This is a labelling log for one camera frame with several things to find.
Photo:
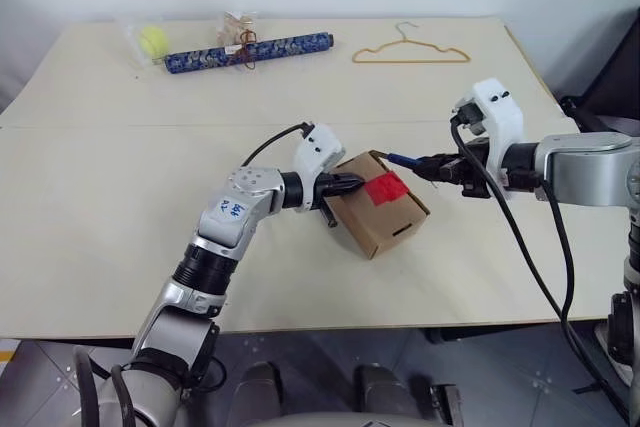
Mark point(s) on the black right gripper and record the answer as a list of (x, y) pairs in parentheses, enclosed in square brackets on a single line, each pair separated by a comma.
[(470, 174)]

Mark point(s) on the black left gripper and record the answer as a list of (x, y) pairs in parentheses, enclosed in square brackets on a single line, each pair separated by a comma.
[(332, 184)]

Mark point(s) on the blue pen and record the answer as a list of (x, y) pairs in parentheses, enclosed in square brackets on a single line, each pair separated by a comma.
[(402, 159)]

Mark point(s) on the red tape strip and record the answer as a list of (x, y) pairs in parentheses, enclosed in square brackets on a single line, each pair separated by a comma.
[(385, 189)]

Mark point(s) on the brown cardboard box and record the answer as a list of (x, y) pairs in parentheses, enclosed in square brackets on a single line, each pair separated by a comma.
[(382, 219)]

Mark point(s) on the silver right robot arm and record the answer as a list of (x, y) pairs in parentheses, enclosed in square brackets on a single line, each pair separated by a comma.
[(580, 167)]

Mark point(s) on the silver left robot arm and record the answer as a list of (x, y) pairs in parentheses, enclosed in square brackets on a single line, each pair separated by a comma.
[(227, 217)]

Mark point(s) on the blue patterned tube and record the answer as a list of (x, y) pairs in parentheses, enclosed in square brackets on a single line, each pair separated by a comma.
[(280, 47)]

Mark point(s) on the black chair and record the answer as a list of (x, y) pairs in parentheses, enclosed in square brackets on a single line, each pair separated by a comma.
[(612, 77)]

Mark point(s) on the clear snack packet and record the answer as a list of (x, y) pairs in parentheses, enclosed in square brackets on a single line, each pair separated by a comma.
[(235, 27)]

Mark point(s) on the yellow tennis ball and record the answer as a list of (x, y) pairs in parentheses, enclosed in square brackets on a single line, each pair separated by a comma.
[(152, 40)]

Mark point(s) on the yellow ball in bag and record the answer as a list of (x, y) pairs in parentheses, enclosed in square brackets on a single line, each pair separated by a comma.
[(132, 42)]

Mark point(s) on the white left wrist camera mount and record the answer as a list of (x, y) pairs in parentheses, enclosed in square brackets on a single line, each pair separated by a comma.
[(320, 149)]

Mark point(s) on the dark metal bracket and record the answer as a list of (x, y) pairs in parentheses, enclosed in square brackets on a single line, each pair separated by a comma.
[(445, 404)]

